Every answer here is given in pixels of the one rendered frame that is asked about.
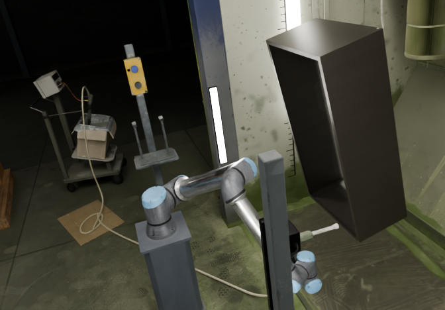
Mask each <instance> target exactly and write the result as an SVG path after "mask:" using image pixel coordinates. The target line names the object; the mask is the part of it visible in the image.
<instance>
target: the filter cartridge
mask: <svg viewBox="0 0 445 310"><path fill-rule="evenodd" d="M405 57H407V58H410V59H414V60H425V61H427V68H428V63H429V61H431V60H438V59H443V58H445V0H408V3H407V27H406V37H405Z"/></svg>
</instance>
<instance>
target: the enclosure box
mask: <svg viewBox="0 0 445 310"><path fill-rule="evenodd" d="M377 28H378V27H374V26H366V25H357V24H352V23H344V22H339V21H331V20H326V19H318V18H315V19H313V20H310V21H308V22H305V23H303V24H301V25H299V26H296V27H294V28H292V29H289V30H287V31H285V32H283V33H280V34H278V35H276V36H273V37H271V38H269V39H267V40H266V44H267V46H268V50H269V53H270V58H271V61H272V65H273V69H274V72H275V76H276V80H277V84H278V86H279V91H280V93H281V98H282V101H283V105H284V108H285V112H286V115H287V120H288V123H289V127H290V129H291V134H292V137H293V141H294V144H295V148H296V151H297V155H298V159H299V163H300V165H301V170H302V173H303V177H304V180H305V184H306V187H307V191H308V194H309V196H310V197H311V198H312V199H314V200H315V201H316V202H317V203H318V204H319V205H320V206H321V207H322V208H323V209H324V210H325V211H326V212H327V213H328V214H329V215H330V216H331V217H332V218H333V219H335V220H336V221H337V222H338V223H339V224H340V225H341V226H342V227H343V228H345V229H346V230H347V231H348V232H349V233H350V234H351V235H352V236H353V237H354V238H355V239H356V240H357V241H358V242H362V241H363V240H365V239H367V238H369V237H371V236H373V235H375V234H376V233H378V232H380V231H382V230H383V229H386V228H387V227H390V226H391V225H393V224H395V223H397V222H398V221H400V220H402V219H404V218H405V217H407V208H406V203H405V193H404V187H403V178H402V172H401V163H400V157H399V147H398V142H397V132H396V126H395V116H394V111H393V101H392V96H391V86H390V80H389V70H388V65H387V55H386V49H385V40H384V34H383V28H379V29H377Z"/></svg>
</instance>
